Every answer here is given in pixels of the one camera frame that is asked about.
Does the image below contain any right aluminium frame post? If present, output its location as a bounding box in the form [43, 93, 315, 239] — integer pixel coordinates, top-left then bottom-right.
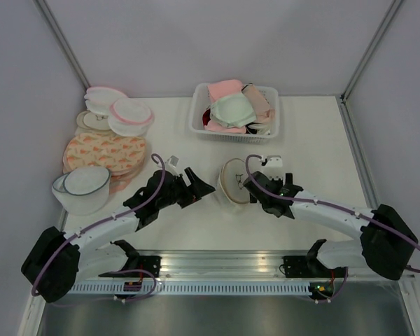
[339, 0, 405, 104]

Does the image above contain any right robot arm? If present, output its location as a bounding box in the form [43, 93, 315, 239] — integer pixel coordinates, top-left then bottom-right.
[243, 171, 418, 281]

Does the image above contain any pink trimmed mesh laundry bag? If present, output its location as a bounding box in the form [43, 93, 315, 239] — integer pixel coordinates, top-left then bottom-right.
[108, 98, 154, 137]

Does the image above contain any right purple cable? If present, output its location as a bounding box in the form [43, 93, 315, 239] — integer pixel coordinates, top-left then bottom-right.
[244, 154, 420, 274]

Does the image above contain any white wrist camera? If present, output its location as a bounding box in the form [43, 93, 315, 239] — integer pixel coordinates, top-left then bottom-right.
[165, 155, 179, 175]
[260, 155, 285, 181]

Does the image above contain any white plastic basket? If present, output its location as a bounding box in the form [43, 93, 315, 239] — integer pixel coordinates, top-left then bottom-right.
[188, 83, 280, 144]

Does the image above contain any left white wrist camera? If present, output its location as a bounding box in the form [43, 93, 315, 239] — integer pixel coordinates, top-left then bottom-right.
[165, 155, 179, 175]

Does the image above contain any beige trimmed mesh laundry bag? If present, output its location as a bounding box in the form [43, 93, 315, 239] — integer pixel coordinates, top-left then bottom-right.
[214, 158, 251, 214]

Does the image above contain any beige flat laundry bag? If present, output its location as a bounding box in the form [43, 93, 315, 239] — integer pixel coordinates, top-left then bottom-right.
[76, 111, 111, 132]

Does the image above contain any white slotted cable duct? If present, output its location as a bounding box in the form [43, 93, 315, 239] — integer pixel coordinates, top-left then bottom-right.
[82, 281, 310, 296]

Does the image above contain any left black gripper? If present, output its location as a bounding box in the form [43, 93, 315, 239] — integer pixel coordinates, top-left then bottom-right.
[157, 167, 215, 209]

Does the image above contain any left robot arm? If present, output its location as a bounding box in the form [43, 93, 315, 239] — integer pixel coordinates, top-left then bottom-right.
[21, 167, 216, 303]

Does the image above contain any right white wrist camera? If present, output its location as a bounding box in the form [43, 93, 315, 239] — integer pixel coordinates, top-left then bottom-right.
[260, 155, 285, 181]

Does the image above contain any carrot print laundry bag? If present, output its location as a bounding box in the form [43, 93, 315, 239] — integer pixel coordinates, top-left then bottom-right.
[62, 133, 147, 176]

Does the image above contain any aluminium mounting rail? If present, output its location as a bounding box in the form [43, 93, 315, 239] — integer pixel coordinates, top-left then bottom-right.
[34, 249, 416, 281]

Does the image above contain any pink trimmed bag at back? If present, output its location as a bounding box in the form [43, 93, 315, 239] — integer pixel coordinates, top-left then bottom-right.
[84, 86, 127, 116]

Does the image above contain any left aluminium frame post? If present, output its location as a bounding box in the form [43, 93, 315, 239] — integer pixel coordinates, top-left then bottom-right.
[33, 0, 90, 90]

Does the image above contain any aluminium frame post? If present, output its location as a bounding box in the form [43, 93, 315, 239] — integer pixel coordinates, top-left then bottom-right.
[33, 0, 90, 90]
[339, 0, 405, 104]

